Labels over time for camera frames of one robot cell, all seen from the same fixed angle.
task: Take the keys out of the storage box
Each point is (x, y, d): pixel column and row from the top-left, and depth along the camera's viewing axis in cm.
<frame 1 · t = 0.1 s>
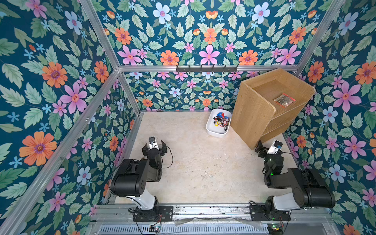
left hand: (154, 141, 91), fingers open
right hand: (268, 142, 87), fingers open
white storage tray: (213, 131, 104), point 5 cm above the table
clear bag of small parts: (284, 100, 81), point 34 cm above the table
pile of colourful key tags: (221, 120, 116), on the table

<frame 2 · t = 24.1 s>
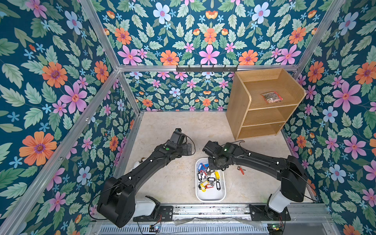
left hand: (186, 146, 85), fingers open
right hand: (212, 166, 81), fingers closed
white storage tray: (211, 194, 80), point 2 cm above the table
clear bag of small parts: (272, 97, 83), point 34 cm above the table
pile of colourful key tags: (207, 177, 87), on the table

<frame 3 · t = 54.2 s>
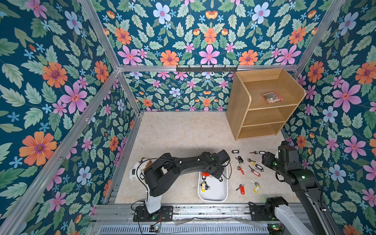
left hand: (220, 172, 86), fingers open
right hand: (266, 155, 75), fingers open
pile of colourful key tags: (204, 186, 84), on the table
black tag key: (256, 152, 98), on the table
black tag key 2: (235, 151, 98), on the table
key with black ring tag: (240, 159, 95), on the table
black tag key right: (259, 167, 91), on the table
red tag key near front: (242, 189, 84), on the table
yellow tag key: (257, 188, 84), on the table
the other named things where they were.

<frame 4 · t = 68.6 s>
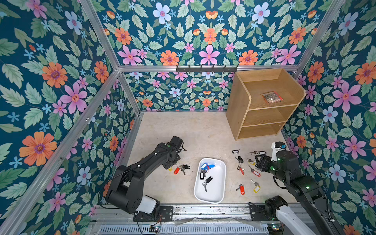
left hand: (176, 160, 88), fingers closed
right hand: (260, 156, 72), fingers open
red tag key left: (176, 170, 90), on the table
black tag key left: (182, 167, 91), on the table
